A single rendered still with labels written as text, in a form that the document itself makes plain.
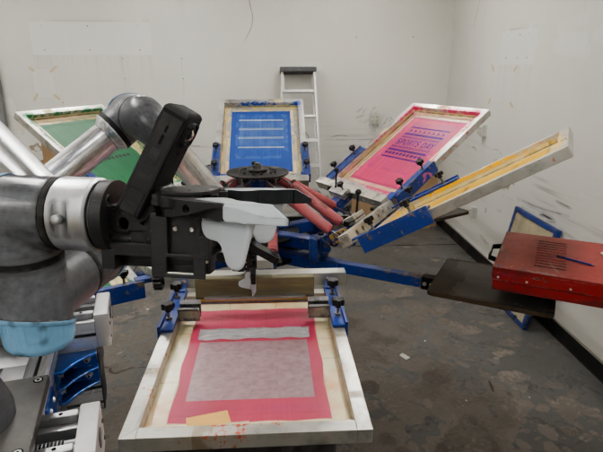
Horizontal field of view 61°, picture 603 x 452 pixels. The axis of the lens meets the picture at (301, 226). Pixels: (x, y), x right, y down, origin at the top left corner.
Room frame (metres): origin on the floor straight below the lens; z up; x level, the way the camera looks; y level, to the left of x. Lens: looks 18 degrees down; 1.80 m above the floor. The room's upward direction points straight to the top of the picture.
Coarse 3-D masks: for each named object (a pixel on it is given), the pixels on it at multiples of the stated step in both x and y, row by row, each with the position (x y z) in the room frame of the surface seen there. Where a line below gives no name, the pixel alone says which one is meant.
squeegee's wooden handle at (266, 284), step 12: (216, 276) 1.63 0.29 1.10; (228, 276) 1.63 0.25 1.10; (240, 276) 1.63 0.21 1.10; (264, 276) 1.63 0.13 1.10; (276, 276) 1.63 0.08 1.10; (288, 276) 1.63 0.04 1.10; (300, 276) 1.63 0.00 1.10; (312, 276) 1.64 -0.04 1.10; (204, 288) 1.61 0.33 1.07; (216, 288) 1.61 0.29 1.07; (228, 288) 1.62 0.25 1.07; (240, 288) 1.62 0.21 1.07; (264, 288) 1.62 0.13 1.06; (276, 288) 1.63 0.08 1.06; (288, 288) 1.63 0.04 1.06; (300, 288) 1.63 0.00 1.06; (312, 288) 1.63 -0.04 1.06
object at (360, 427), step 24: (168, 336) 1.43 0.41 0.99; (336, 336) 1.43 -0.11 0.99; (144, 384) 1.18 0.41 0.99; (360, 384) 1.18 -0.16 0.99; (144, 408) 1.08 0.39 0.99; (360, 408) 1.08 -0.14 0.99; (120, 432) 0.99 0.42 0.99; (144, 432) 0.99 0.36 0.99; (168, 432) 0.99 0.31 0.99; (192, 432) 0.99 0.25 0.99; (216, 432) 0.99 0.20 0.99; (240, 432) 0.99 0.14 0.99; (264, 432) 0.99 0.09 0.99; (288, 432) 0.99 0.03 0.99; (312, 432) 0.99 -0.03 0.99; (336, 432) 1.00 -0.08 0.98; (360, 432) 1.00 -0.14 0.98
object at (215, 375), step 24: (216, 312) 1.66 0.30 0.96; (240, 312) 1.66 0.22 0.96; (192, 336) 1.49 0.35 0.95; (192, 360) 1.35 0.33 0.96; (216, 360) 1.35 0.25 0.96; (240, 360) 1.35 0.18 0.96; (192, 384) 1.23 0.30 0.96; (216, 384) 1.23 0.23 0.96; (240, 384) 1.23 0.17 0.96; (192, 408) 1.12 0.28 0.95; (216, 408) 1.12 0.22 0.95; (240, 408) 1.12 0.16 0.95
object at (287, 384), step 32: (256, 320) 1.60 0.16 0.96; (288, 320) 1.60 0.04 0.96; (256, 352) 1.39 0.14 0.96; (288, 352) 1.39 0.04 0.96; (256, 384) 1.23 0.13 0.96; (288, 384) 1.23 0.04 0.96; (320, 384) 1.23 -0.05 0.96; (256, 416) 1.09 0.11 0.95; (288, 416) 1.09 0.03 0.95; (320, 416) 1.09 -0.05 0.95
